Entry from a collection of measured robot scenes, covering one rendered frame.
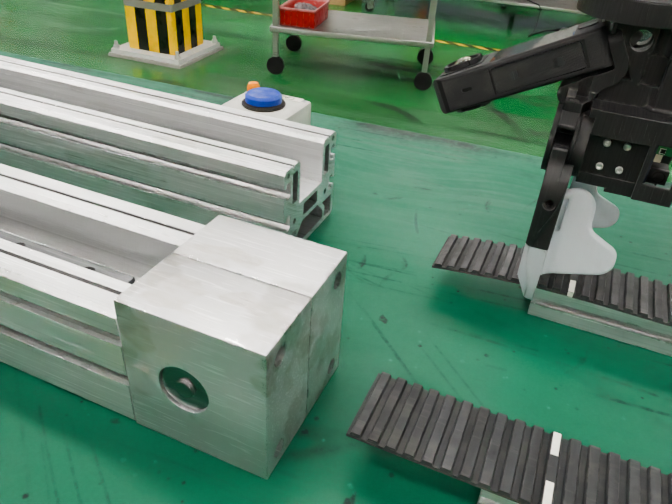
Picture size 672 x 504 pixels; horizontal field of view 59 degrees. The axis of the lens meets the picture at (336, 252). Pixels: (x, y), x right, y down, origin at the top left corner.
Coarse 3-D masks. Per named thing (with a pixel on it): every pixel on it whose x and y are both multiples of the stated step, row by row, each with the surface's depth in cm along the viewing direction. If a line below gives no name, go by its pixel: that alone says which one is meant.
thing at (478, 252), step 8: (472, 240) 50; (480, 240) 50; (488, 240) 50; (472, 248) 49; (480, 248) 49; (488, 248) 49; (464, 256) 48; (472, 256) 48; (480, 256) 48; (488, 256) 48; (464, 264) 47; (472, 264) 47; (480, 264) 47; (464, 272) 47; (472, 272) 46; (480, 272) 46
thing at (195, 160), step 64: (0, 64) 63; (0, 128) 57; (64, 128) 53; (128, 128) 51; (192, 128) 56; (256, 128) 54; (320, 128) 54; (128, 192) 54; (192, 192) 51; (256, 192) 48; (320, 192) 54
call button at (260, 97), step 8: (256, 88) 65; (264, 88) 65; (248, 96) 63; (256, 96) 63; (264, 96) 63; (272, 96) 63; (280, 96) 64; (256, 104) 63; (264, 104) 63; (272, 104) 63
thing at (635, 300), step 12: (624, 276) 46; (624, 288) 45; (636, 288) 45; (648, 288) 45; (624, 300) 43; (636, 300) 44; (648, 300) 44; (624, 312) 43; (636, 312) 42; (648, 312) 43
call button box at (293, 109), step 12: (240, 96) 66; (288, 96) 67; (240, 108) 63; (252, 108) 63; (264, 108) 63; (276, 108) 63; (288, 108) 64; (300, 108) 65; (288, 120) 62; (300, 120) 65
